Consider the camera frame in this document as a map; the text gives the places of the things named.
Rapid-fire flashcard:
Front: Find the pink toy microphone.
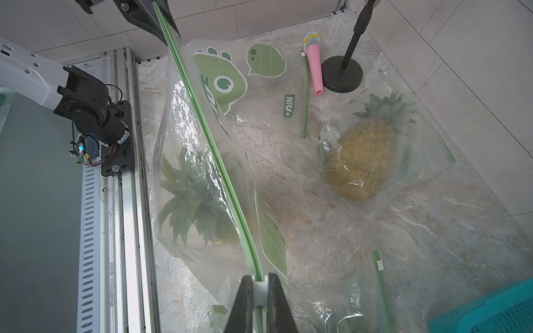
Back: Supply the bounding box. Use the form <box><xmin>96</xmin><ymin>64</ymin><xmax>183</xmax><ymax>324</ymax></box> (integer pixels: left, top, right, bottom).
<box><xmin>303</xmin><ymin>32</ymin><xmax>324</xmax><ymax>96</ymax></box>

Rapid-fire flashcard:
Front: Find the yellow pineapple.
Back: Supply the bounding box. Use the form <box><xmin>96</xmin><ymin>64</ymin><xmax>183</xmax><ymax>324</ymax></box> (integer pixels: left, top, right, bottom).
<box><xmin>158</xmin><ymin>148</ymin><xmax>239</xmax><ymax>246</ymax></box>

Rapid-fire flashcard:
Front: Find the left circuit board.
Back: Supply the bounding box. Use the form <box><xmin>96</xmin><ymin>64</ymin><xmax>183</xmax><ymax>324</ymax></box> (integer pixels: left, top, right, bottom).
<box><xmin>76</xmin><ymin>134</ymin><xmax>102</xmax><ymax>166</ymax></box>

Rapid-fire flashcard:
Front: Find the back green pineapple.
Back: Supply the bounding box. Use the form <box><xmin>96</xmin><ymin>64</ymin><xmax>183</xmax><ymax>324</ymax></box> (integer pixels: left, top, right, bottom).
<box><xmin>325</xmin><ymin>91</ymin><xmax>414</xmax><ymax>201</ymax></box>

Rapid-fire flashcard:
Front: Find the teal plastic basket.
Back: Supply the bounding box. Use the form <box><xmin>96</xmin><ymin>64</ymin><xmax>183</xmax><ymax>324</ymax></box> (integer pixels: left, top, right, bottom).
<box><xmin>428</xmin><ymin>278</ymin><xmax>532</xmax><ymax>333</ymax></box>

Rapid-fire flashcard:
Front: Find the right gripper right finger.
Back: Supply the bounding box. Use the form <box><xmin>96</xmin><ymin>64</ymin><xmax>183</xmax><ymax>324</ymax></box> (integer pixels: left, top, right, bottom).
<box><xmin>266</xmin><ymin>273</ymin><xmax>298</xmax><ymax>333</ymax></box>

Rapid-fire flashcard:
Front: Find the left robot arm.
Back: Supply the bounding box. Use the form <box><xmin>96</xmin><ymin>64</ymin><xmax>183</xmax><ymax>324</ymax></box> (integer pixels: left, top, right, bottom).
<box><xmin>1</xmin><ymin>1</ymin><xmax>178</xmax><ymax>146</ymax></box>

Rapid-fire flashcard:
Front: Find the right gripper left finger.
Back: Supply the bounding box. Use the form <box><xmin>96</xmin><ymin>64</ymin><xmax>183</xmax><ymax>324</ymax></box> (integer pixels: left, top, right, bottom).
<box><xmin>224</xmin><ymin>276</ymin><xmax>255</xmax><ymax>333</ymax></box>

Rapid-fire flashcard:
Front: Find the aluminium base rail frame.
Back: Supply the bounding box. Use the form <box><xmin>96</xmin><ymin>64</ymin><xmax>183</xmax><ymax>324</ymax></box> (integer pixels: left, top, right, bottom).
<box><xmin>73</xmin><ymin>48</ymin><xmax>160</xmax><ymax>332</ymax></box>

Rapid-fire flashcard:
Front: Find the zip-top bag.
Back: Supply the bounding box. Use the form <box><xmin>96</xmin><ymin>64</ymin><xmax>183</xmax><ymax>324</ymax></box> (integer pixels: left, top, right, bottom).
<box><xmin>187</xmin><ymin>39</ymin><xmax>310</xmax><ymax>138</ymax></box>
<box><xmin>153</xmin><ymin>1</ymin><xmax>296</xmax><ymax>332</ymax></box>
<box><xmin>318</xmin><ymin>69</ymin><xmax>455</xmax><ymax>221</ymax></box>
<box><xmin>287</xmin><ymin>250</ymin><xmax>396</xmax><ymax>332</ymax></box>

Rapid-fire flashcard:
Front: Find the black microphone stand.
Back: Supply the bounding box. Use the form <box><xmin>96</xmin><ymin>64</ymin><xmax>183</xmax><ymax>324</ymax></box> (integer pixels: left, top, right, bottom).
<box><xmin>321</xmin><ymin>0</ymin><xmax>378</xmax><ymax>93</ymax></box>

